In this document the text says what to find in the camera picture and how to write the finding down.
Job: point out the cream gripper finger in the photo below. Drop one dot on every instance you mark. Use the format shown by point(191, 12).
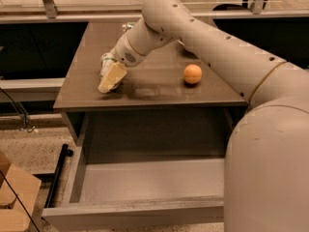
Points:
point(111, 75)

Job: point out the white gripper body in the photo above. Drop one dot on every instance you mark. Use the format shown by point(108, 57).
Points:
point(124, 53)

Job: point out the white green 7up can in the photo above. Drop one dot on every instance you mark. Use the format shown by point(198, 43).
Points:
point(106, 60)

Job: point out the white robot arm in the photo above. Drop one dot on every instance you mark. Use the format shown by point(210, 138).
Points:
point(266, 177)

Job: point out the grey cabinet with glossy top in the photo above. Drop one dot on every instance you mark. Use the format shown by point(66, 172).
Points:
point(156, 83)

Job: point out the open grey top drawer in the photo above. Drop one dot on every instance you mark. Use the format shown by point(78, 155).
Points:
point(137, 168)

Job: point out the green crumpled chip bag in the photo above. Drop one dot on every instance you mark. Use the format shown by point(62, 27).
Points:
point(128, 26)

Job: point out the orange fruit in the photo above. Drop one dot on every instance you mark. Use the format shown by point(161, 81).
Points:
point(192, 74)

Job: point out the black bar on floor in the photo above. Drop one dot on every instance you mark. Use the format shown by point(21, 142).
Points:
point(65, 152)

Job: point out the cardboard box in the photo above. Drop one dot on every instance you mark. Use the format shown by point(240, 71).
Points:
point(19, 190)

